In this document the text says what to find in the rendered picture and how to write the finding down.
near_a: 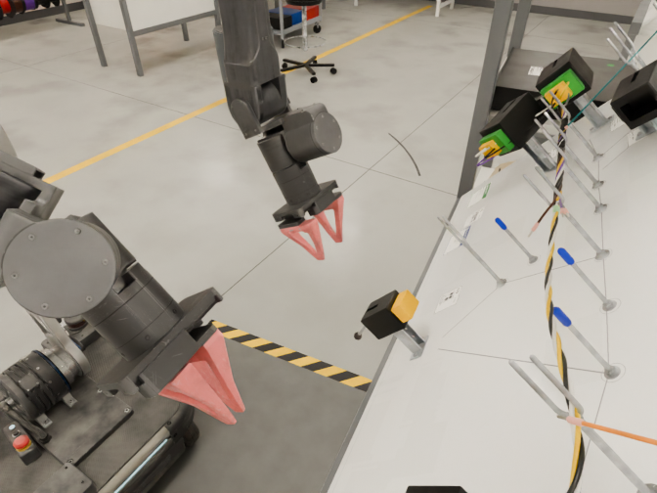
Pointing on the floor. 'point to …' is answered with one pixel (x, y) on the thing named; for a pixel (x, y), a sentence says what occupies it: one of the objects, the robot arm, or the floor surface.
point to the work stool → (304, 42)
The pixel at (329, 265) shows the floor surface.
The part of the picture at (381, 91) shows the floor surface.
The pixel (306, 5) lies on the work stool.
